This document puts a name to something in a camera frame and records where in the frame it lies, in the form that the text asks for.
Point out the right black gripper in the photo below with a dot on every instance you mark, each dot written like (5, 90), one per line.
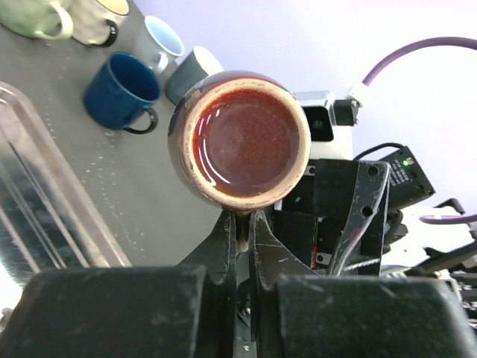
(335, 216)

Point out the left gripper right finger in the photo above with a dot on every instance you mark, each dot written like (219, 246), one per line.
(283, 294)

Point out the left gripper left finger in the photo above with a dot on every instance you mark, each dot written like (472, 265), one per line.
(216, 333)

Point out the dark red brown mug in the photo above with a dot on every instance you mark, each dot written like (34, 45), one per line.
(239, 140)

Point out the dark blue mug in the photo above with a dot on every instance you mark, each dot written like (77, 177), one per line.
(122, 94)

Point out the grey blue mug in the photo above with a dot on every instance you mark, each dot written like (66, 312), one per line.
(200, 63)

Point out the pale blue footed mug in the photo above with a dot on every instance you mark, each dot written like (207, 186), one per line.
(157, 44)

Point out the cream speckled mug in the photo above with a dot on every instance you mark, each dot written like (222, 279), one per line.
(96, 22)

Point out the light green mug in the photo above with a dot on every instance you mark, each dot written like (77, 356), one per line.
(46, 20)

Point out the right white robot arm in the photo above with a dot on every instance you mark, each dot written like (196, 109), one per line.
(411, 246)

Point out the metal tray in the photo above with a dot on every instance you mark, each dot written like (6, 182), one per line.
(48, 221)

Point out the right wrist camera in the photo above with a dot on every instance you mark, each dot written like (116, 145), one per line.
(331, 122)

